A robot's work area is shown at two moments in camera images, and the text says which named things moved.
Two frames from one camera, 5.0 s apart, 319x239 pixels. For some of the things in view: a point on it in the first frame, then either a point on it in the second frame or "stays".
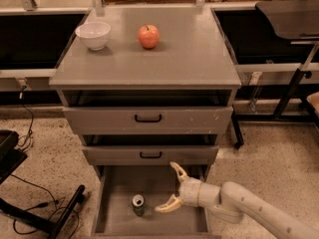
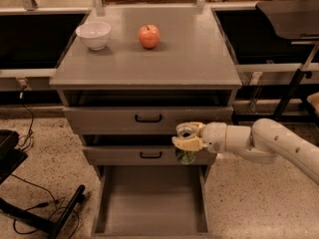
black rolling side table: [293, 20] stays
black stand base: [11, 157] stays
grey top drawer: [145, 120] stays
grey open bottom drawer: [114, 217] stays
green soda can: [138, 202] -> [185, 157]
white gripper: [189, 192] -> [214, 135]
